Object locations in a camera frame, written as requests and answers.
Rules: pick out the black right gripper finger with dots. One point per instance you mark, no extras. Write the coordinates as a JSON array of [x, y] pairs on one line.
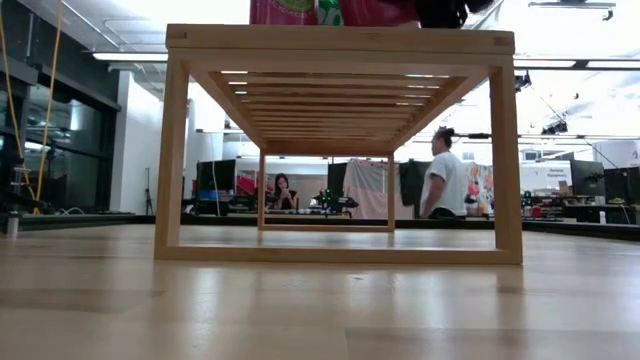
[[442, 12]]

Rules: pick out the red and silver can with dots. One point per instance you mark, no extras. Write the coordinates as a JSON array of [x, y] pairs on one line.
[[377, 12]]

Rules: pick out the green Sprite can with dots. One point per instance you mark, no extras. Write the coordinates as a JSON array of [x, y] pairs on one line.
[[330, 14]]

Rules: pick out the pink strawberry soda can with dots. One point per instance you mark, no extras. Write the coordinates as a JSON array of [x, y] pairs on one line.
[[280, 12]]

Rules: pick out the wooden slatted shelf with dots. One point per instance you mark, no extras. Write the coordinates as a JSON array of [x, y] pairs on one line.
[[330, 40]]

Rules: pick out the ceiling strip lamp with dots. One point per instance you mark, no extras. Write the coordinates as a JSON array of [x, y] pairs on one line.
[[130, 56], [575, 63]]

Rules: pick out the black track spotlight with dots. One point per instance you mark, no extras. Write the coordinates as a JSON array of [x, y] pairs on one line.
[[554, 127]]

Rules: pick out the person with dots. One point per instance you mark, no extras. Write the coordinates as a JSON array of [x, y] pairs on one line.
[[447, 180], [285, 195]]

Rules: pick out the black cloth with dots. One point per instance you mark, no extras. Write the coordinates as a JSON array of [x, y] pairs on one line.
[[410, 182]]

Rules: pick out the floral patterned cloth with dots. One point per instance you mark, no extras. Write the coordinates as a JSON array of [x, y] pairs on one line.
[[480, 185]]

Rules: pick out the pale pink cloth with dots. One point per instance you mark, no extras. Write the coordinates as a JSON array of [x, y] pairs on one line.
[[367, 185]]

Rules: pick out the white sign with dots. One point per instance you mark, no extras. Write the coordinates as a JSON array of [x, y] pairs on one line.
[[550, 175]]

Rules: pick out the black device with green lights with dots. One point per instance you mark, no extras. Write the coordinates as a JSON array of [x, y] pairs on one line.
[[332, 201]]

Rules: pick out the black background desk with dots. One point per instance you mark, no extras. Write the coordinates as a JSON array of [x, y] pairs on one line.
[[590, 212]]

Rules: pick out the red panel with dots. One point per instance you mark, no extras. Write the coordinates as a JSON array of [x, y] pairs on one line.
[[247, 182]]

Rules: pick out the black background tripod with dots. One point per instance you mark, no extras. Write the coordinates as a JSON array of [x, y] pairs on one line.
[[148, 195]]

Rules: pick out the black framed glass partition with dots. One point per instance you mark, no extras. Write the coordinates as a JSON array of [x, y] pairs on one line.
[[75, 150]]

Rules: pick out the black aluminium rig frame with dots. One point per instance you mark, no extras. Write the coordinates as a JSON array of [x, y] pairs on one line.
[[75, 220]]

